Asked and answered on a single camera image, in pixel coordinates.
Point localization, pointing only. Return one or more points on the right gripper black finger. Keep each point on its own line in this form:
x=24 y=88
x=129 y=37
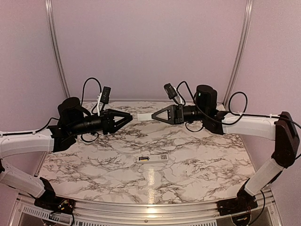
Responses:
x=167 y=112
x=168 y=121

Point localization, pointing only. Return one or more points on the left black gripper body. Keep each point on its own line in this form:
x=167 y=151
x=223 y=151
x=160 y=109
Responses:
x=105 y=124

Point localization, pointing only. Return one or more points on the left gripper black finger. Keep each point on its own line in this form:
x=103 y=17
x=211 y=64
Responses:
x=117 y=125
x=116 y=113

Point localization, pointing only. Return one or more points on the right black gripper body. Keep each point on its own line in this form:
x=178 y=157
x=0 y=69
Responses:
x=178 y=114

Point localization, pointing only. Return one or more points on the white remote control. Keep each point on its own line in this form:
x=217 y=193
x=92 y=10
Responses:
x=157 y=158

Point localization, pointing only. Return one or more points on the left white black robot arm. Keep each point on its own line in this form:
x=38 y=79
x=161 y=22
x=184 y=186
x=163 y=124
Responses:
x=74 y=120

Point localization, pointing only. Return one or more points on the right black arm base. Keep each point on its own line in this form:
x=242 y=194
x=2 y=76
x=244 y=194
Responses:
x=243 y=202

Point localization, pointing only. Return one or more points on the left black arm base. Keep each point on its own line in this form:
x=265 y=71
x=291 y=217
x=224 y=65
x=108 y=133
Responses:
x=50 y=201

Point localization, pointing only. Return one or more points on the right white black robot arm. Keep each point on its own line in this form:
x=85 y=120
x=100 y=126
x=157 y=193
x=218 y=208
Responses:
x=279 y=128

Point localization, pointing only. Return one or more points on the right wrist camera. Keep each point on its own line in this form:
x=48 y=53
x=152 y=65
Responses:
x=173 y=94

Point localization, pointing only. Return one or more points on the left aluminium frame post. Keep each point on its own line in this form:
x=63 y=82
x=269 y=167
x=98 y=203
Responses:
x=55 y=46

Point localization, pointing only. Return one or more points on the aluminium frame post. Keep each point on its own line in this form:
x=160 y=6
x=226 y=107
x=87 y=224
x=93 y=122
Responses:
x=240 y=51
x=55 y=46

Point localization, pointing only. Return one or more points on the front aluminium rail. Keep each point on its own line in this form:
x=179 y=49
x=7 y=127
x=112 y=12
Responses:
x=93 y=213

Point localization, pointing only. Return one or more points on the right aluminium frame post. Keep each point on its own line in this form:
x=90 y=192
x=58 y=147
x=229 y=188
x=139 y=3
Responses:
x=240 y=51

